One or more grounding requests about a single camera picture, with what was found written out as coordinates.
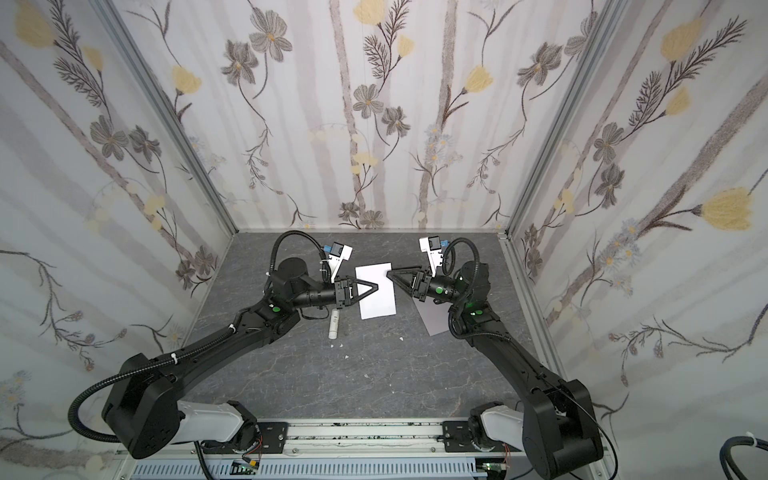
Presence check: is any black corrugated cable conduit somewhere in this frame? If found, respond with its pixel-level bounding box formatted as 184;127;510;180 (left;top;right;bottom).
67;326;238;444

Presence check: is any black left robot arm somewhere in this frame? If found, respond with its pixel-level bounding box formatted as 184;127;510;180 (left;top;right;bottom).
102;257;378;459

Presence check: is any blue bordered letter paper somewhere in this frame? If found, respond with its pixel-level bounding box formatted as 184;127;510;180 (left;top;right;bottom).
355;263;397;320

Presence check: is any white slotted cable duct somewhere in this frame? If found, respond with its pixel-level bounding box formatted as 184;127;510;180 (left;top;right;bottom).
128;458;488;480

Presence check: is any black cable bundle corner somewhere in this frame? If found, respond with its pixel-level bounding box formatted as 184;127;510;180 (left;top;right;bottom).
718;434;768;480

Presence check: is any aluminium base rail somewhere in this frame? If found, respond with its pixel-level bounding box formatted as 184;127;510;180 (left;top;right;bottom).
113;417;619;463

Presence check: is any white glue stick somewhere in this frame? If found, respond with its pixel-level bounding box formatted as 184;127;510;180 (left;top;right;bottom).
328;309;340;340

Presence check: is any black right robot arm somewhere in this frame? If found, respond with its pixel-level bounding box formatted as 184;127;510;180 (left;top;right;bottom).
387;261;604;479

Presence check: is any grey paper envelope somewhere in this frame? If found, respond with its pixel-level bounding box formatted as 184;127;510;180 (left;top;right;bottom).
414;298;451;336

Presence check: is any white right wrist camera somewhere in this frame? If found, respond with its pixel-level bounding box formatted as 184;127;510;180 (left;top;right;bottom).
419;235;449;276

